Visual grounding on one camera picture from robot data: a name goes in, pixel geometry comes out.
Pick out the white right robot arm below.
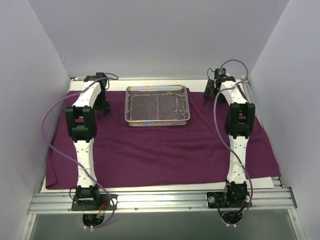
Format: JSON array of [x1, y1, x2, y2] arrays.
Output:
[[204, 67, 256, 207]]

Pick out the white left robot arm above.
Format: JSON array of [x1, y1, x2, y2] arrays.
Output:
[[65, 72, 110, 210]]

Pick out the steel surgical forceps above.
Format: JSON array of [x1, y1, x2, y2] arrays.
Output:
[[162, 91, 190, 121]]

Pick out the aluminium front frame rail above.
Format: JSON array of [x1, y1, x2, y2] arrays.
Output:
[[27, 188, 297, 215]]

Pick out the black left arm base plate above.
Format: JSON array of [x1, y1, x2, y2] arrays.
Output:
[[71, 193, 118, 212]]

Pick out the purple surgical drape cloth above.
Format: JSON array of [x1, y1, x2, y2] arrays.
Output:
[[45, 82, 282, 190]]

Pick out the steel surgical scissors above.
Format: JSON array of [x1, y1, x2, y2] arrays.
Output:
[[172, 98, 182, 116]]

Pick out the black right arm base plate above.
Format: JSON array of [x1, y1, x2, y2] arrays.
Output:
[[206, 191, 252, 209]]

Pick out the wire mesh instrument tray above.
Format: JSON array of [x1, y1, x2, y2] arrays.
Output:
[[124, 84, 191, 127]]

